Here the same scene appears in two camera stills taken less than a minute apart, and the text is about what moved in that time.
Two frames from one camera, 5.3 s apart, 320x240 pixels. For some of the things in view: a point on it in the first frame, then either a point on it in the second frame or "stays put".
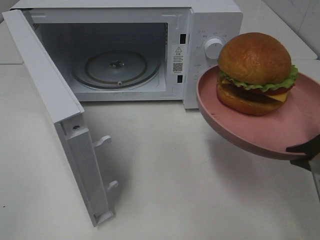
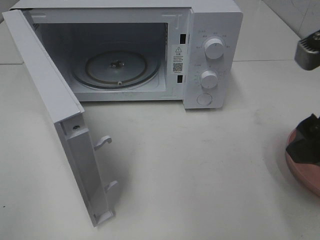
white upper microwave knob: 213,47 stays put
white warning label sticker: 178,59 stays put
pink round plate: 296,121 → 307,174
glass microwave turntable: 116,69 stays put
